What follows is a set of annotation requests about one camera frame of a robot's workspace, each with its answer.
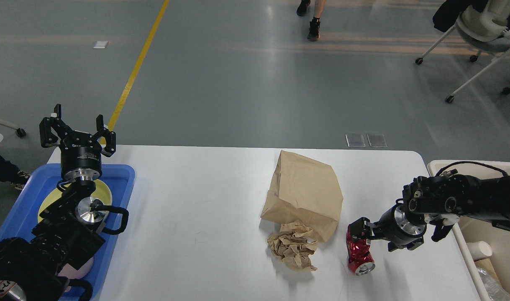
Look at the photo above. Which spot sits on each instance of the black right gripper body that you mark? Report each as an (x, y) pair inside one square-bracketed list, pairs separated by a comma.
[(394, 227)]

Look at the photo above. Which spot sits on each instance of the seated person dark trousers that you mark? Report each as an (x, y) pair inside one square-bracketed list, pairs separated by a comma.
[(12, 174)]

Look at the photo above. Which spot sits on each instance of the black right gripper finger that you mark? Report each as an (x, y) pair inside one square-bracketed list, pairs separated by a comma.
[(359, 241), (364, 228)]

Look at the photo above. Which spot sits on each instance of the white paper cup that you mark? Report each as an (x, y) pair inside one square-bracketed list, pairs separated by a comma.
[(479, 250)]

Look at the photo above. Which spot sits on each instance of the brown cardboard piece in bin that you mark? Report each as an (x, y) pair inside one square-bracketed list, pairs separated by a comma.
[(486, 264)]

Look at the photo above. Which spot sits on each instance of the left metal floor plate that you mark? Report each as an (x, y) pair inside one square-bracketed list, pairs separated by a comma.
[(355, 140)]

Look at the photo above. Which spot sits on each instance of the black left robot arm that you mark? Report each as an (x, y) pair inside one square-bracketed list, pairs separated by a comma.
[(70, 229)]

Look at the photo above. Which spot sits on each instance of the beige plastic bin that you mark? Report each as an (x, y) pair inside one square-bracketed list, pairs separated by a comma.
[(473, 230)]

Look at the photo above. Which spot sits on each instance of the metal floor plate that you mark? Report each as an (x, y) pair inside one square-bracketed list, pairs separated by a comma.
[(377, 140), (355, 140)]

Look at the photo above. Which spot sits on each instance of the white chair leg with caster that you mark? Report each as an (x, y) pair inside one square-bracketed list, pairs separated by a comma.
[(20, 132)]

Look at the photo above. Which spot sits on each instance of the aluminium foil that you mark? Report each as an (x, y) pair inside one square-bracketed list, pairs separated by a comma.
[(493, 288)]

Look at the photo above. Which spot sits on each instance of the blue plastic tray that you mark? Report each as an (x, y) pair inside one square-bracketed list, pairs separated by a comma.
[(24, 214)]

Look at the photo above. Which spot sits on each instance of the white office chair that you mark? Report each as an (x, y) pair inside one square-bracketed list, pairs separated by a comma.
[(483, 24)]

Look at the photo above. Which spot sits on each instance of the right metal floor plate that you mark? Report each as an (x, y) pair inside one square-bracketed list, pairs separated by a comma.
[(377, 140)]

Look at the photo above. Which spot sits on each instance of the yellow round plate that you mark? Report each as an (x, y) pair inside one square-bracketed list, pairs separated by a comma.
[(101, 192)]

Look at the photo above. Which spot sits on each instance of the person in black shorts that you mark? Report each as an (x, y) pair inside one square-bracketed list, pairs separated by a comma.
[(314, 30)]

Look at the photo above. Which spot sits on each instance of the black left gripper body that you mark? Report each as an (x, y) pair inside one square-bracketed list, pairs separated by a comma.
[(81, 160)]

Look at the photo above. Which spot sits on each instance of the brown paper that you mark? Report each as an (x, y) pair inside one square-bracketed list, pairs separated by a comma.
[(293, 245)]

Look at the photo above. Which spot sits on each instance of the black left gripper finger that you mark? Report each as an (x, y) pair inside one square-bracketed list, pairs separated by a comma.
[(54, 131), (103, 132)]

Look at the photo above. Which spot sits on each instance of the crushed red can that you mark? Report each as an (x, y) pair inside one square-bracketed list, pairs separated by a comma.
[(360, 260)]

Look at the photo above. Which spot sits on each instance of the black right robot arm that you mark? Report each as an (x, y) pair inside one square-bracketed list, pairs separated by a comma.
[(438, 200)]

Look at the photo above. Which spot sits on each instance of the brown paper bag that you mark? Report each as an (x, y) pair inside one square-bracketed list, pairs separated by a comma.
[(306, 191)]

